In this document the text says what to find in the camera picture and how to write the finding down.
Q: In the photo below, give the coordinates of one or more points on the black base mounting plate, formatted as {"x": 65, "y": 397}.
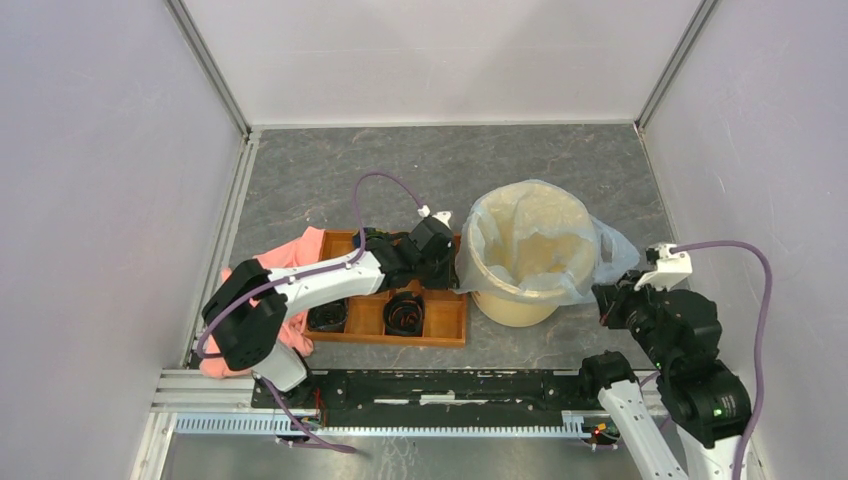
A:
{"x": 443, "y": 398}

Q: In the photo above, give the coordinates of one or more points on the black rolled belt left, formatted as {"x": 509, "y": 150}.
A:
{"x": 328, "y": 318}

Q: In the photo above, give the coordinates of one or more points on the yellow round trash bin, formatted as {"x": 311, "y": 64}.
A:
{"x": 517, "y": 308}

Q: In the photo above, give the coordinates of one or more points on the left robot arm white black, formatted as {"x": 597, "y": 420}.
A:
{"x": 246, "y": 313}

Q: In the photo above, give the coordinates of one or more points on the light blue plastic trash bag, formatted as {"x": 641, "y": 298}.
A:
{"x": 617, "y": 254}

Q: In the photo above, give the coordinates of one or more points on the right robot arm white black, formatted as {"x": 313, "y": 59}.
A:
{"x": 679, "y": 332}

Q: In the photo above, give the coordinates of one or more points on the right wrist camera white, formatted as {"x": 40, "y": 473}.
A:
{"x": 667, "y": 270}

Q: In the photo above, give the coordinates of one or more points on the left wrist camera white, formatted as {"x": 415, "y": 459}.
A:
{"x": 444, "y": 216}

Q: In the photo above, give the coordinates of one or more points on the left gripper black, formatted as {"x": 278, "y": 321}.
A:
{"x": 448, "y": 279}

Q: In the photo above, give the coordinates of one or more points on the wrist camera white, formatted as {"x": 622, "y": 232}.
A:
{"x": 667, "y": 270}
{"x": 444, "y": 216}

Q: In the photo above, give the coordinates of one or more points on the black orange rolled belt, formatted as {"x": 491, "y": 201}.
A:
{"x": 403, "y": 315}

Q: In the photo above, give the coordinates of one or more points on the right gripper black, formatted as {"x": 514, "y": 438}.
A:
{"x": 611, "y": 297}

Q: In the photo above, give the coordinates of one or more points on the aluminium frame rail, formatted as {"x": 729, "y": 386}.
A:
{"x": 245, "y": 406}

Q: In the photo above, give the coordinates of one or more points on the orange compartment tray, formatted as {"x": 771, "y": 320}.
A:
{"x": 445, "y": 322}

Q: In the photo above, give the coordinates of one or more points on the pink cloth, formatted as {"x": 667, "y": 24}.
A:
{"x": 301, "y": 251}

